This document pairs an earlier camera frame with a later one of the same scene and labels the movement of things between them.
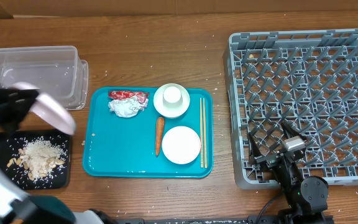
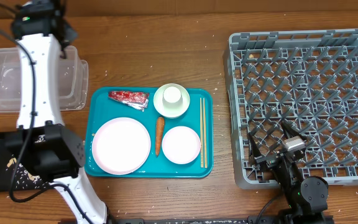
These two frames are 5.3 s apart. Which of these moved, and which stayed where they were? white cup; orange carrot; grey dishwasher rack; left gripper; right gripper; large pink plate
Moved: left gripper; large pink plate
Stayed: white cup; orange carrot; grey dishwasher rack; right gripper
